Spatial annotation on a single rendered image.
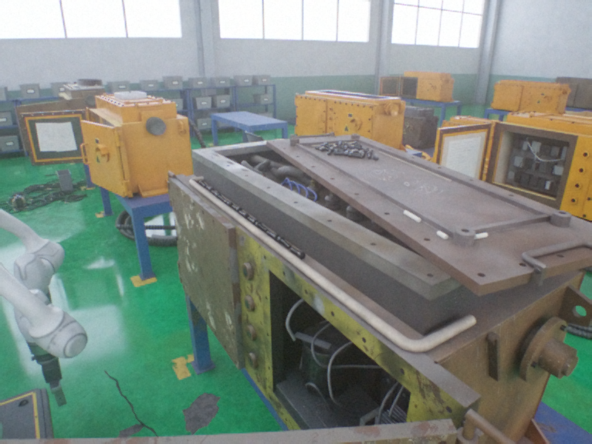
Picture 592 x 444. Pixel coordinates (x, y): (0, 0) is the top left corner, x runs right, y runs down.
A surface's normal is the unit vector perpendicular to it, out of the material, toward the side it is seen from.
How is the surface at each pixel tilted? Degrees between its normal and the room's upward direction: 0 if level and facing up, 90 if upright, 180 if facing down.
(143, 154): 90
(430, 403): 90
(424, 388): 90
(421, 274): 0
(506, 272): 0
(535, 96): 90
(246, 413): 0
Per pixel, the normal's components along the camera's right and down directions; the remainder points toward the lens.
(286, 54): 0.55, 0.33
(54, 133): 0.27, 0.37
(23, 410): 0.00, -0.92
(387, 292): -0.85, 0.21
